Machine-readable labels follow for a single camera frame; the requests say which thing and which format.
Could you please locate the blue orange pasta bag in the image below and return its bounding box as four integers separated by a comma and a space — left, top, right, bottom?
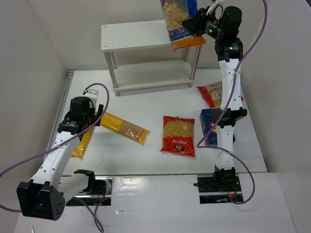
161, 0, 206, 51

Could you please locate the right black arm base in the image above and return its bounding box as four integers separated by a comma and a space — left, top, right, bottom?
193, 176, 244, 204

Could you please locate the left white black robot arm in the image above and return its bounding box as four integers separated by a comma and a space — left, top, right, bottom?
17, 93, 104, 221

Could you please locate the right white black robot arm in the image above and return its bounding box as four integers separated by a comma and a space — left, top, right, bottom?
182, 0, 247, 191

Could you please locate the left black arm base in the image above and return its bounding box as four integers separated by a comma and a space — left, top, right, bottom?
59, 174, 113, 206

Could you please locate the white two-tier shelf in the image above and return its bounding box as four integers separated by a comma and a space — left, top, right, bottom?
101, 20, 202, 96

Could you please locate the yellow Pastatime spaghetti pack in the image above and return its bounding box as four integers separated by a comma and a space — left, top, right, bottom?
101, 112, 149, 145

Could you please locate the yellow spaghetti pack with label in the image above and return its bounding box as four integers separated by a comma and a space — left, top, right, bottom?
71, 127, 95, 160

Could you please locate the red fusilli bag back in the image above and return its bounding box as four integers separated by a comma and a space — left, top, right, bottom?
197, 81, 243, 110

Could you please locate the red fusilli bag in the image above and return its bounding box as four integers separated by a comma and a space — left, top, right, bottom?
197, 81, 243, 110
161, 116, 195, 157

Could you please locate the red fusilli bag front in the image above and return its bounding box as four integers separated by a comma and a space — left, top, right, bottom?
161, 116, 195, 157

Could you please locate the blue Barilla rigatoni box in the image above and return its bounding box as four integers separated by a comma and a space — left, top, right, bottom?
200, 108, 238, 151

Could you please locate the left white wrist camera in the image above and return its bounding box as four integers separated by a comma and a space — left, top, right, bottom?
83, 89, 99, 104

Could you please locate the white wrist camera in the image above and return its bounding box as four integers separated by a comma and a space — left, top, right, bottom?
83, 89, 99, 104
211, 0, 224, 5

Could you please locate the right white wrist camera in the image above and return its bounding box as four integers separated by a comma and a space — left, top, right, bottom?
211, 0, 224, 5

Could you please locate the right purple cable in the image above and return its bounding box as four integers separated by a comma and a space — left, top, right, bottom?
196, 0, 269, 205

